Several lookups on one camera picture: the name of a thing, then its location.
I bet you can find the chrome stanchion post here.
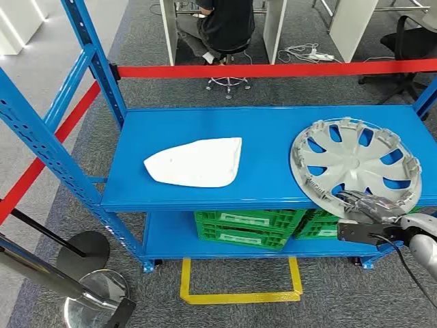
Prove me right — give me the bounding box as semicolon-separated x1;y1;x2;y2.
0;233;132;328

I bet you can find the person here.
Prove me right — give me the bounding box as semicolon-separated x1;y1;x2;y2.
177;0;255;64

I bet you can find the green plastic crate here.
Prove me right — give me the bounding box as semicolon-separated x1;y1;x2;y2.
294;207;422;241
194;208;306;251

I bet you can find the black office chair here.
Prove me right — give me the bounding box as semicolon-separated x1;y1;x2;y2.
359;16;437;121

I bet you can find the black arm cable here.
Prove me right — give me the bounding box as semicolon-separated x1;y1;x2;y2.
370;233;437;311

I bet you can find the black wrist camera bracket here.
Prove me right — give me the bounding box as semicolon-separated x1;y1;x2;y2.
337;220;410;247

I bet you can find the red barrier belt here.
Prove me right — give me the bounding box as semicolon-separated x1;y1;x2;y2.
0;81;102;225
118;59;437;79

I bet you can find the white plastic mirror cover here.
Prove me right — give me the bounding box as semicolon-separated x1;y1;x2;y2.
143;137;242;189

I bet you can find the black stool chrome base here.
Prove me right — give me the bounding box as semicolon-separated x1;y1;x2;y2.
206;42;251;100

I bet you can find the grey plastic wheel hubcap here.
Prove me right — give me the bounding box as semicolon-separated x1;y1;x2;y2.
290;118;422;221

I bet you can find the white cable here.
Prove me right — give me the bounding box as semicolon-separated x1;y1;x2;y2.
278;42;342;64

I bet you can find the white partition block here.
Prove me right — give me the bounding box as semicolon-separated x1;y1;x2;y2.
0;0;48;55

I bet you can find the white power strip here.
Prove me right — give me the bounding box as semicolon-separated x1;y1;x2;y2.
309;49;335;62

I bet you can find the black stanchion post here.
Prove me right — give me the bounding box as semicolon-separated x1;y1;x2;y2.
0;199;111;279

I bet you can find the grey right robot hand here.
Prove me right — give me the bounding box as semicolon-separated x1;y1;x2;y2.
336;190;407;223

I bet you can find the blue metal shelf rack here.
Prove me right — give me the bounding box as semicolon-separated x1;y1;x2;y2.
0;0;437;273

